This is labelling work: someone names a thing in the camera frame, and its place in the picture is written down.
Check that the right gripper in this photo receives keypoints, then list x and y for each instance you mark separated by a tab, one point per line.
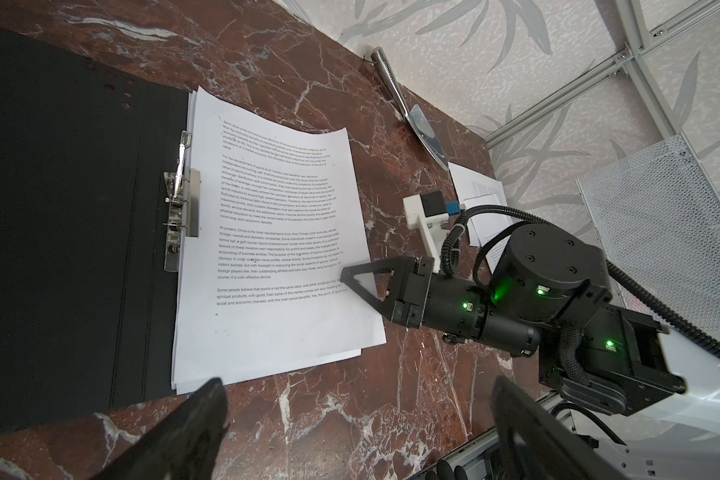
407	292

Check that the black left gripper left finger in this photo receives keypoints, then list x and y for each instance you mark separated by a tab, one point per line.
184	445

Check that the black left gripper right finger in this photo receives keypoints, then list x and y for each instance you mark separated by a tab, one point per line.
534	445

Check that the printed paper sheet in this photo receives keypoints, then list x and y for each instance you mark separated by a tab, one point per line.
278	217
470	185

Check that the black file folder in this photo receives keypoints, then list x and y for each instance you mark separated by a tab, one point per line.
87	309

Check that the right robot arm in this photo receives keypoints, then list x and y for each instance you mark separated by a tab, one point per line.
595	331

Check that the silver folder lever clip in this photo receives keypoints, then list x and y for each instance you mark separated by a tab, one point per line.
183	188

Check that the blank-side paper sheet right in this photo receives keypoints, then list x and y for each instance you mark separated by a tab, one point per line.
484	227

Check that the silver metal trowel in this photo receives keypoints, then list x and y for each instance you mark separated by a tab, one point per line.
413	115

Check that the white wire mesh basket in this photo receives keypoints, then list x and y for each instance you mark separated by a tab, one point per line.
658	219

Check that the aluminium frame post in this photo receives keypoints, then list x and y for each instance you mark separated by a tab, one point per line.
631	61

